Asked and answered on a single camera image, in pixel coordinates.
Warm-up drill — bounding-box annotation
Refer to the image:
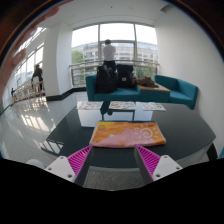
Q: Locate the middle paper sheet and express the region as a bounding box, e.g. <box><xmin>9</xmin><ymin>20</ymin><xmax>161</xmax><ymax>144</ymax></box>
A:
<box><xmin>109</xmin><ymin>101</ymin><xmax>136</xmax><ymax>110</ymax></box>

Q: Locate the brown bag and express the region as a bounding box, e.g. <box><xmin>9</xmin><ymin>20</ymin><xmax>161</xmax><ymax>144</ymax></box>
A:
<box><xmin>137</xmin><ymin>76</ymin><xmax>158</xmax><ymax>88</ymax></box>

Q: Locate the black backpack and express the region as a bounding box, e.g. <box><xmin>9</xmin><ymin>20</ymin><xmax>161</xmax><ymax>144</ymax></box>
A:
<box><xmin>96</xmin><ymin>66</ymin><xmax>117</xmax><ymax>94</ymax></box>

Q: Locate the right paper sheet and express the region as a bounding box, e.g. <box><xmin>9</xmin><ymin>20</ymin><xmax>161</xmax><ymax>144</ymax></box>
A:
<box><xmin>141</xmin><ymin>102</ymin><xmax>165</xmax><ymax>111</ymax></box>

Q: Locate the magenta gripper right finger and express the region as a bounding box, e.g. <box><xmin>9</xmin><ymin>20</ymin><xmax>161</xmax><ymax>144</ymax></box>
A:
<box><xmin>134</xmin><ymin>145</ymin><xmax>182</xmax><ymax>185</ymax></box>

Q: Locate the hand at lens edge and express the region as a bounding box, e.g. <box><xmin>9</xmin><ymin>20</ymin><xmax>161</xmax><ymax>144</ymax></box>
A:
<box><xmin>0</xmin><ymin>0</ymin><xmax>73</xmax><ymax>99</ymax></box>

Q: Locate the orange and pink towel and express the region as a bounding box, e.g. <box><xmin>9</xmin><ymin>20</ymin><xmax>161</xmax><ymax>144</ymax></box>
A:
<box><xmin>90</xmin><ymin>121</ymin><xmax>166</xmax><ymax>148</ymax></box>

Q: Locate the person in dark clothes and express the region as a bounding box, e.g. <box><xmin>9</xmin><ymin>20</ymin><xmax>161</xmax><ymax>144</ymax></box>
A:
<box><xmin>32</xmin><ymin>64</ymin><xmax>43</xmax><ymax>90</ymax></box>

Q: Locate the paper sheet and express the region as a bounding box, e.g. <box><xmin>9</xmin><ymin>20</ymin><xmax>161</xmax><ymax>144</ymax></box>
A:
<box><xmin>141</xmin><ymin>102</ymin><xmax>165</xmax><ymax>111</ymax></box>
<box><xmin>109</xmin><ymin>101</ymin><xmax>136</xmax><ymax>110</ymax></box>
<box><xmin>77</xmin><ymin>101</ymin><xmax>103</xmax><ymax>110</ymax></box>

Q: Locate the wooden railing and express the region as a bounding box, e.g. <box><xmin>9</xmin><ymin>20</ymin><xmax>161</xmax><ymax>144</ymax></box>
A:
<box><xmin>13</xmin><ymin>80</ymin><xmax>44</xmax><ymax>103</ymax></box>

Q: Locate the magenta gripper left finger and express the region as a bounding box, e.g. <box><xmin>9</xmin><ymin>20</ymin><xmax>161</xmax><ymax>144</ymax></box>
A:
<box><xmin>46</xmin><ymin>145</ymin><xmax>93</xmax><ymax>186</ymax></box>

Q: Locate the wooden sofa side table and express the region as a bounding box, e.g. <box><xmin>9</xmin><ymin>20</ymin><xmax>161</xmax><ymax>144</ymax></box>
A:
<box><xmin>137</xmin><ymin>83</ymin><xmax>170</xmax><ymax>93</ymax></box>

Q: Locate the left paper sheet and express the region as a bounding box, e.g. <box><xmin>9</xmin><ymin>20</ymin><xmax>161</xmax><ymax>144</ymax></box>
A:
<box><xmin>77</xmin><ymin>101</ymin><xmax>103</xmax><ymax>110</ymax></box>

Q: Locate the dark backpack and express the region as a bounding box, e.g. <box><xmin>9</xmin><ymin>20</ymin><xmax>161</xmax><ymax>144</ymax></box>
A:
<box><xmin>117</xmin><ymin>64</ymin><xmax>133</xmax><ymax>88</ymax></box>

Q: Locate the teal sofa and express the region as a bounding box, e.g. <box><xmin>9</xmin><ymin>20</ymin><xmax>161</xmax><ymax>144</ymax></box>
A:
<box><xmin>86</xmin><ymin>74</ymin><xmax>198</xmax><ymax>110</ymax></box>

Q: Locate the person in white shirt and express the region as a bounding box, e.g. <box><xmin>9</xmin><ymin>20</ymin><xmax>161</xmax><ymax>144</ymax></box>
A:
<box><xmin>103</xmin><ymin>39</ymin><xmax>116</xmax><ymax>71</ymax></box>

